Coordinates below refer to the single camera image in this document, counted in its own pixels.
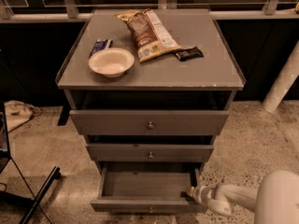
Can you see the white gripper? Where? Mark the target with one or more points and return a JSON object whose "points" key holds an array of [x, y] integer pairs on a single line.
{"points": [[217, 197]]}

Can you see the grey bottom drawer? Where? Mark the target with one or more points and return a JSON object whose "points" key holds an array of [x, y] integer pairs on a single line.
{"points": [[147, 187]]}

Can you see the grey drawer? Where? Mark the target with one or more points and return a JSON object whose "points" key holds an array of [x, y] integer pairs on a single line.
{"points": [[155, 153], [147, 187], [148, 122]]}

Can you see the grey middle drawer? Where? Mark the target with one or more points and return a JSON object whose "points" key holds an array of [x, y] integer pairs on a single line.
{"points": [[155, 153]]}

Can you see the grey drawer cabinet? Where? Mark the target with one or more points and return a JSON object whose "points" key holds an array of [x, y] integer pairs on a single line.
{"points": [[164, 83]]}

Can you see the grey top drawer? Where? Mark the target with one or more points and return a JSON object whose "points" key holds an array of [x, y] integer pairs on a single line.
{"points": [[148, 122]]}

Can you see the black snack packet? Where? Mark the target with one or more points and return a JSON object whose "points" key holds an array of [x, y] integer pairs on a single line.
{"points": [[188, 53]]}

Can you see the white paper bowl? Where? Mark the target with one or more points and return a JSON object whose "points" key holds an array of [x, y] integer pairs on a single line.
{"points": [[112, 62]]}

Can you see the brown chip bag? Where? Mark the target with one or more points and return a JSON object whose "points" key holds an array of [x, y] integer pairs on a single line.
{"points": [[149, 34]]}

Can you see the white slanted pole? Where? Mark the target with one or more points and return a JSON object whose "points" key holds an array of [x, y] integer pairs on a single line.
{"points": [[288, 74]]}

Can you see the blue snack bar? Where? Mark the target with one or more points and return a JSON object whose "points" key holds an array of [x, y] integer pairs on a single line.
{"points": [[100, 44]]}

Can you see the beige cloth bag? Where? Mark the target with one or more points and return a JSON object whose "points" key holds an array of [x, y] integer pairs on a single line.
{"points": [[18, 113]]}

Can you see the metal window railing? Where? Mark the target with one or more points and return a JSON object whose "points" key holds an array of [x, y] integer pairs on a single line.
{"points": [[81, 10]]}

